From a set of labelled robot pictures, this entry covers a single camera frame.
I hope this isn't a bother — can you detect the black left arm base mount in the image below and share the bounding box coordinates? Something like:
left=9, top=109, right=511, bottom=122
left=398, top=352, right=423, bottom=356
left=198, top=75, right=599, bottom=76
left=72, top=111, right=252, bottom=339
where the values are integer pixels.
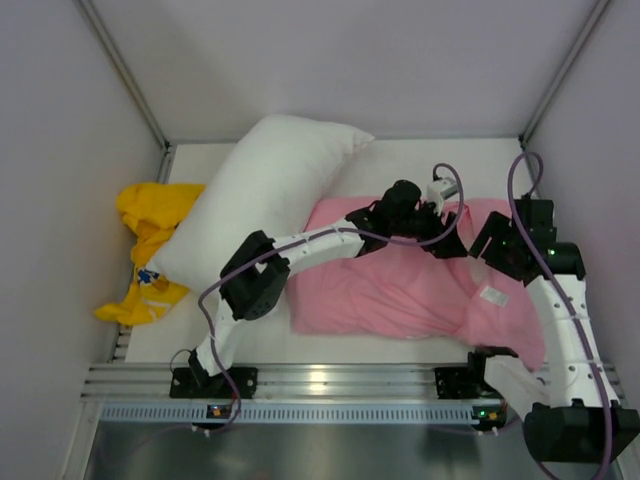
left=169, top=367, right=258, bottom=399

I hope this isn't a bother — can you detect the pink pillowcase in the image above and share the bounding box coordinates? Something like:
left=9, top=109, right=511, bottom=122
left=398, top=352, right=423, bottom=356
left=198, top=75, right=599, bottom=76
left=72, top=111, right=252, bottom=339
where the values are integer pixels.
left=289, top=196, right=547, bottom=374

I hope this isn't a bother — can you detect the yellow cloth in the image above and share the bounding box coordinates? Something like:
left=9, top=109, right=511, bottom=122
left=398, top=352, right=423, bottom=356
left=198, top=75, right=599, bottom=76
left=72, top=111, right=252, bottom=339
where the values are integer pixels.
left=94, top=183, right=205, bottom=327

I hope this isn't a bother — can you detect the aluminium front rail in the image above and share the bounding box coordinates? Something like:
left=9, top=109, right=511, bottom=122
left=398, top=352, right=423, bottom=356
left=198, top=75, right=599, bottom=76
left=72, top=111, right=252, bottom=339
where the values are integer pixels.
left=80, top=363, right=626, bottom=401

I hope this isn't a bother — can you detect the aluminium corner post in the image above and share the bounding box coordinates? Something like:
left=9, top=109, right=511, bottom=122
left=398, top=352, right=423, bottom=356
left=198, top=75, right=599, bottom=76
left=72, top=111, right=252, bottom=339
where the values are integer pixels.
left=518, top=0, right=615, bottom=150
left=73, top=0, right=171, bottom=152

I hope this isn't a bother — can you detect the white pillow inside pillowcase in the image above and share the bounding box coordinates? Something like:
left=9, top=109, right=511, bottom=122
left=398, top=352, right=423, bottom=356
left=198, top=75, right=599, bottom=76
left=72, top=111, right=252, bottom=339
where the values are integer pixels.
left=466, top=254, right=488, bottom=284

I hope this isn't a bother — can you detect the right aluminium corner post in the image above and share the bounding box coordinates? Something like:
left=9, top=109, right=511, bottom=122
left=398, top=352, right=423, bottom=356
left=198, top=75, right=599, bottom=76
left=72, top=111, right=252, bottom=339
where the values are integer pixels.
left=518, top=0, right=615, bottom=150

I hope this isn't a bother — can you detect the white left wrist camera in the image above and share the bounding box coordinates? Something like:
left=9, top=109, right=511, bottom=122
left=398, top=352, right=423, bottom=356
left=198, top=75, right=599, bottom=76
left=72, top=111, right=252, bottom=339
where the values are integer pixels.
left=425, top=177, right=459, bottom=215

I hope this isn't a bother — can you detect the bare white pillow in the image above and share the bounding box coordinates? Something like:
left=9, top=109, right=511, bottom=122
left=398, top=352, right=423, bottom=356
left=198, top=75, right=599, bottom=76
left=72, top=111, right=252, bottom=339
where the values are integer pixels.
left=145, top=115, right=374, bottom=293

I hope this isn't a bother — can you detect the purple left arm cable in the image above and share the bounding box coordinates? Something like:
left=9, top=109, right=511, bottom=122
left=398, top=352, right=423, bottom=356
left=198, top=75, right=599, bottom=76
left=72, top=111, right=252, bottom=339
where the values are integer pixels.
left=197, top=162, right=462, bottom=426

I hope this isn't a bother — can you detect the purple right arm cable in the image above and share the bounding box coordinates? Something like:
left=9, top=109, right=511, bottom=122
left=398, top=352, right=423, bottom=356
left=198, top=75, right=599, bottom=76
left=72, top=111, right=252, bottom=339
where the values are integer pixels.
left=507, top=151, right=616, bottom=471

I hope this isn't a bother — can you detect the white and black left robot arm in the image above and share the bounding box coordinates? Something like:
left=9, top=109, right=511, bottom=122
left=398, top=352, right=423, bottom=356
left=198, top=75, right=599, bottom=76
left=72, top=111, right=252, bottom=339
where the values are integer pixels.
left=188, top=176, right=467, bottom=389

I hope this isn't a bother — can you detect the white pillowcase care label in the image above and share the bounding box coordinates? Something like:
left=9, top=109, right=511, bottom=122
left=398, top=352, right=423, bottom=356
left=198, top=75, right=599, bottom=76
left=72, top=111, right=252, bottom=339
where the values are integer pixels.
left=480, top=285, right=509, bottom=307

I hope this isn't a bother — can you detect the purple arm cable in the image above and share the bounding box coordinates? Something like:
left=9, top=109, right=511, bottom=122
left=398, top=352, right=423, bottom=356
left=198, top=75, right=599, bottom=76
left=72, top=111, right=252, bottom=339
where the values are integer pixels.
left=197, top=162, right=462, bottom=426
left=507, top=151, right=616, bottom=471

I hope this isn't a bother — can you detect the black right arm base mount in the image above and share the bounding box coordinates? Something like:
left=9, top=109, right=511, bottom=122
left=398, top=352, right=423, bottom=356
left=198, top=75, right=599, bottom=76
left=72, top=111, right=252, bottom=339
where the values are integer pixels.
left=434, top=367, right=490, bottom=400

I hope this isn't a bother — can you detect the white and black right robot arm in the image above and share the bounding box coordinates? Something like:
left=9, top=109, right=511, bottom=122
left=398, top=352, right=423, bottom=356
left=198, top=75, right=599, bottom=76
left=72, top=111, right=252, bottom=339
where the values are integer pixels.
left=470, top=195, right=639, bottom=467

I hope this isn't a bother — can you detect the grey slotted cable duct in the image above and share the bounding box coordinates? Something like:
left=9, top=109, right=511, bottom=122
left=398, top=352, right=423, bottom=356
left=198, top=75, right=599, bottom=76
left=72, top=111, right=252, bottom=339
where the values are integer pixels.
left=100, top=402, right=506, bottom=426

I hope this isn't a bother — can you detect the left aluminium corner post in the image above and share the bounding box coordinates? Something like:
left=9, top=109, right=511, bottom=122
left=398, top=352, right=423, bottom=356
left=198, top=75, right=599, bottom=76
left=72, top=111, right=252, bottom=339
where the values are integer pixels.
left=73, top=0, right=171, bottom=152

